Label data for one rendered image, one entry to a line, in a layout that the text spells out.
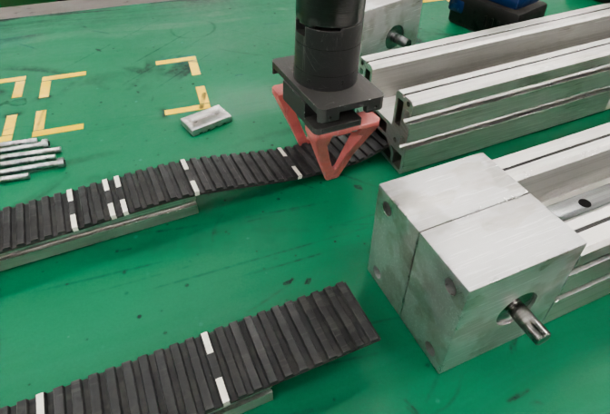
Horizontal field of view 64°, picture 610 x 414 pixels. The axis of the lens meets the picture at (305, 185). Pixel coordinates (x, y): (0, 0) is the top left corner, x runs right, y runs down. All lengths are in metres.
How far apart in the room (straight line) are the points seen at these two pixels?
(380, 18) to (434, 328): 0.40
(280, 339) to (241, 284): 0.08
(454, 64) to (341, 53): 0.19
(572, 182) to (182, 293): 0.33
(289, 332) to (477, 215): 0.14
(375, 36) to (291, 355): 0.42
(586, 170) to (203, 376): 0.33
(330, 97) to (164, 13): 0.50
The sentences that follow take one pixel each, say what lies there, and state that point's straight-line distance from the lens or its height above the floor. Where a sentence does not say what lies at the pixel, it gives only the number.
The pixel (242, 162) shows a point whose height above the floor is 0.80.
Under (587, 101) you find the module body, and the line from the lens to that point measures 0.64.
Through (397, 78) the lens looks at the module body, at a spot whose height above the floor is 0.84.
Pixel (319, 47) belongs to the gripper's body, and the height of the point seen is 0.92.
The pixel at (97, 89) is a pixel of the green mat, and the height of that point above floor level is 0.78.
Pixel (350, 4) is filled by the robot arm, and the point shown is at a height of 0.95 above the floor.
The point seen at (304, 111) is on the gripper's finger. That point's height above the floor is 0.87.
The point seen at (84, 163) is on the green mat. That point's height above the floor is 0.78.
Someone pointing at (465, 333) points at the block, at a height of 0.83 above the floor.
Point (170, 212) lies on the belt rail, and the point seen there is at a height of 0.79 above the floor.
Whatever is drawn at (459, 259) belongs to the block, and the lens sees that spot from 0.31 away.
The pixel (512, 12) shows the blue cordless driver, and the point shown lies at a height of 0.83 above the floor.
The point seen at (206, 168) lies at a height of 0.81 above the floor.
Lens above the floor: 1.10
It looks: 42 degrees down
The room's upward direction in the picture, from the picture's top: straight up
